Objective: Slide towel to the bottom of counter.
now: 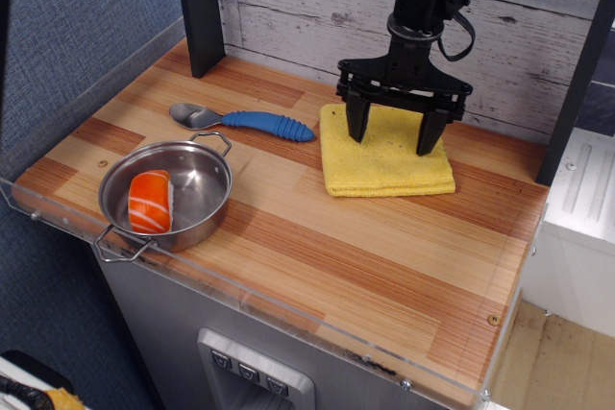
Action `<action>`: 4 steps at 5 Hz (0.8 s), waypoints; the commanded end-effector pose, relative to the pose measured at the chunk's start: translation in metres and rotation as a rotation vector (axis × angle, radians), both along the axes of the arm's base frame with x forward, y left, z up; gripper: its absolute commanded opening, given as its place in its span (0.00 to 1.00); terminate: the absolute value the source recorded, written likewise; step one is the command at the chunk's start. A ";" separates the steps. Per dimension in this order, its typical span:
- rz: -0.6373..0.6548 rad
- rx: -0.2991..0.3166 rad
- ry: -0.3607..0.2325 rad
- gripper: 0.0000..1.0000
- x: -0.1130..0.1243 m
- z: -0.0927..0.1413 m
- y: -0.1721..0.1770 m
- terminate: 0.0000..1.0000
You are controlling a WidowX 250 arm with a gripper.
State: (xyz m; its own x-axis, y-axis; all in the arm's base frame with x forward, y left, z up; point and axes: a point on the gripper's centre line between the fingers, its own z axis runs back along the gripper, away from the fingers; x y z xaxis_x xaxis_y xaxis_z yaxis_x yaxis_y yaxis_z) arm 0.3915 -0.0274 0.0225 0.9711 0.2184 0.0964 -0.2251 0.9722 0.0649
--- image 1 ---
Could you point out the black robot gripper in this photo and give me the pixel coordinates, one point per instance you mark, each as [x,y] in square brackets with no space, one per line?
[404,78]

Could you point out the yellow towel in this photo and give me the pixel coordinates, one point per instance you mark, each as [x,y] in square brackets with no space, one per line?
[384,163]

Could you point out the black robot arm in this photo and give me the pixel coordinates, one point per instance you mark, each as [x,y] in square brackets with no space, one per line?
[427,16]

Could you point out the small steel pan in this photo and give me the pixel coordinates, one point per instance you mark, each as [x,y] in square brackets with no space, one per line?
[202,180]

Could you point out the orange salmon sushi toy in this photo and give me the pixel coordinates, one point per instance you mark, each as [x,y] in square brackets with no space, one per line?
[150,202]

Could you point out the clear acrylic table guard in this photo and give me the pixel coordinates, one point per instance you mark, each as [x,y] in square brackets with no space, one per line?
[419,285]

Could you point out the grey toy fridge cabinet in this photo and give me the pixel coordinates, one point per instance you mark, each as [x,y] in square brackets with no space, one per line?
[164,313]

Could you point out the silver dispenser button panel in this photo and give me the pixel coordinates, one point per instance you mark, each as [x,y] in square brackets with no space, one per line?
[242,378]

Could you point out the yellow object bottom left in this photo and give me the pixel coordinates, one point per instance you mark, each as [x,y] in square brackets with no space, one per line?
[63,400]

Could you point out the white aluminium rail base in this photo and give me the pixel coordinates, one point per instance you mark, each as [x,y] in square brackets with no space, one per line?
[581,198]

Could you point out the blue handled metal spoon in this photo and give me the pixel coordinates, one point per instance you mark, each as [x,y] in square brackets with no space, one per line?
[195,117]

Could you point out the black left frame post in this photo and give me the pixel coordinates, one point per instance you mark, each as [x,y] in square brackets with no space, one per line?
[204,35]

